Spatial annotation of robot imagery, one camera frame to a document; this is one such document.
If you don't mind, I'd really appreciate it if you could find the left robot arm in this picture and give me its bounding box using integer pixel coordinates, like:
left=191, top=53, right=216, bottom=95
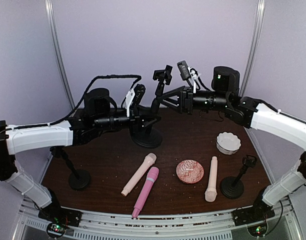
left=0, top=88, right=160, bottom=210

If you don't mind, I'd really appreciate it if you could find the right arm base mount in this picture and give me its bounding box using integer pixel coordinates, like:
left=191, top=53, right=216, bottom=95
left=231, top=207, right=275, bottom=238

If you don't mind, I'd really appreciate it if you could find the right aluminium frame post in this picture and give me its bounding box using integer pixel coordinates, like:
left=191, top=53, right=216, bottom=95
left=240, top=0, right=265, bottom=96

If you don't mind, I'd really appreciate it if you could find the white scalloped bowl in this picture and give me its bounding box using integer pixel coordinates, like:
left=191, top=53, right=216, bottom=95
left=216, top=132, right=241, bottom=155

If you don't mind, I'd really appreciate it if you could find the pink microphone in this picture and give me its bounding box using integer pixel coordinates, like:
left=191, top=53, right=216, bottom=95
left=132, top=167, right=159, bottom=218

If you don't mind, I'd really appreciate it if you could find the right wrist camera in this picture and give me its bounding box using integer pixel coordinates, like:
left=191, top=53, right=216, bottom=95
left=177, top=60, right=201, bottom=94

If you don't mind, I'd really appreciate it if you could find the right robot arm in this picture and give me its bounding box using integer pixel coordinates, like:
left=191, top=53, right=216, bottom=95
left=157, top=66, right=306, bottom=209

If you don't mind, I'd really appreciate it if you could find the aluminium frame post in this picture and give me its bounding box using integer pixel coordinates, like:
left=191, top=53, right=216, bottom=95
left=240, top=0, right=265, bottom=96
left=45, top=0, right=75, bottom=109

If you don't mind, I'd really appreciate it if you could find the left aluminium frame post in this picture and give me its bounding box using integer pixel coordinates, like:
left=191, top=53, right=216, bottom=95
left=45, top=0, right=75, bottom=109

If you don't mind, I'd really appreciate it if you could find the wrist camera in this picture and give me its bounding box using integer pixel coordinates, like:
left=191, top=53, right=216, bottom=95
left=125, top=84, right=146, bottom=117
left=177, top=60, right=201, bottom=94

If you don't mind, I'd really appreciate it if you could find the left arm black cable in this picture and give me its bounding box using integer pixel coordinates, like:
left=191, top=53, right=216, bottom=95
left=7, top=73, right=142, bottom=131

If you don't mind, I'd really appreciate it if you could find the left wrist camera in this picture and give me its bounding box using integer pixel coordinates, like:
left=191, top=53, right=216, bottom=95
left=125, top=84, right=146, bottom=117

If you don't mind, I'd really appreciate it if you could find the red patterned bowl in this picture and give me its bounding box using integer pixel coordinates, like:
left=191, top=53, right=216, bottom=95
left=176, top=159, right=204, bottom=185

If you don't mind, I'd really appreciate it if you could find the cream microphone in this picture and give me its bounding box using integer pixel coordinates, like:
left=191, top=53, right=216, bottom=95
left=121, top=153, right=157, bottom=197
left=205, top=156, right=218, bottom=203

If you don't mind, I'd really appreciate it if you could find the black microphone stand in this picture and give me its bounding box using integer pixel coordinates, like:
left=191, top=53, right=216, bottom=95
left=220, top=154, right=257, bottom=199
left=50, top=146, right=91, bottom=191
left=130, top=65, right=172, bottom=149

